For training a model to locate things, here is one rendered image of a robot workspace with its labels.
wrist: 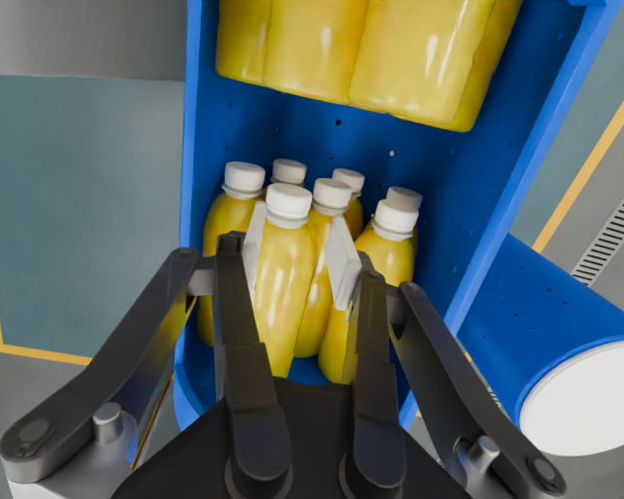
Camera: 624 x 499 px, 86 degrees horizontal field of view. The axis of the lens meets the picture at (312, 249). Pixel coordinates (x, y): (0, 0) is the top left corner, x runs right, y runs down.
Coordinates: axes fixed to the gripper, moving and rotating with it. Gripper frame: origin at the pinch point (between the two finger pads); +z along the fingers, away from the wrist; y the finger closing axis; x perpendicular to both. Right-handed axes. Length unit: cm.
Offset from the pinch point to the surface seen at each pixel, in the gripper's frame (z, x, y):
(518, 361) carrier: 23, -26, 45
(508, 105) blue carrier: 13.7, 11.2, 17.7
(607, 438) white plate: 18, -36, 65
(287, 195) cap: 7.9, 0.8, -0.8
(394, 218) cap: 9.4, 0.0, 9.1
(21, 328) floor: 122, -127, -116
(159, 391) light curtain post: 55, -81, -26
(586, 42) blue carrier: 1.0, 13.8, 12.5
